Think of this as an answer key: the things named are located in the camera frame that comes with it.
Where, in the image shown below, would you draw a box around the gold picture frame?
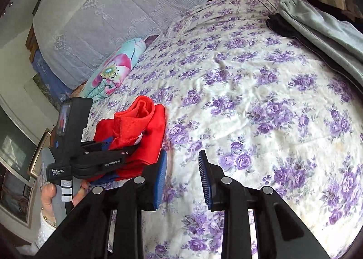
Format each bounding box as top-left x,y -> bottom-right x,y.
27,129 -> 53,178

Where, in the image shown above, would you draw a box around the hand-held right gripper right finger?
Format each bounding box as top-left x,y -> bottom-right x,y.
198,150 -> 331,259

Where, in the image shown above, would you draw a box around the wooden bed headboard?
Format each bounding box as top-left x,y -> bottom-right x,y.
25,0 -> 47,59

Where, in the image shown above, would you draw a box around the red and blue pants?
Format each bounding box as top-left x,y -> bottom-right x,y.
85,95 -> 166,184

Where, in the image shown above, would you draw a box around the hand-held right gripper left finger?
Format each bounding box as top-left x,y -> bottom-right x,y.
37,150 -> 168,259

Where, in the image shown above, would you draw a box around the person's left hand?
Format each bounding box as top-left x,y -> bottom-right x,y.
40,181 -> 89,227

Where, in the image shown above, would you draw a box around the green landscape picture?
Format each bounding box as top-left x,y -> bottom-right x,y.
32,73 -> 61,106

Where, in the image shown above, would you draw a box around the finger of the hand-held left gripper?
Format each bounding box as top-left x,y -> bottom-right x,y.
80,140 -> 114,153
92,146 -> 138,161

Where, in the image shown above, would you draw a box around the purple floral bedsheet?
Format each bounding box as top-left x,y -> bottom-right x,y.
71,0 -> 363,259

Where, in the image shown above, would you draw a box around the folded floral quilt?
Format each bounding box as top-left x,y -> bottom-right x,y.
76,38 -> 146,103

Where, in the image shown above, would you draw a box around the blue patterned cloth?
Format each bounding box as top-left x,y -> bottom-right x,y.
31,49 -> 73,101

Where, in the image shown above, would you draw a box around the white lace cover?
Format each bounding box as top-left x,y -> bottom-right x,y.
32,0 -> 264,89

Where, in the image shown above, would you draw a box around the grey garment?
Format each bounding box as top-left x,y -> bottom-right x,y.
277,0 -> 363,86

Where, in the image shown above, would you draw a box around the white framed picture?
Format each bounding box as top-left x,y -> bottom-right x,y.
0,134 -> 37,224

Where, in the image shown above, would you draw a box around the person's left forearm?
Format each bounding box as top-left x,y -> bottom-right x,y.
35,208 -> 59,248

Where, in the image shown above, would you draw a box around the black garment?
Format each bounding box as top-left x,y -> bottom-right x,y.
266,14 -> 363,89

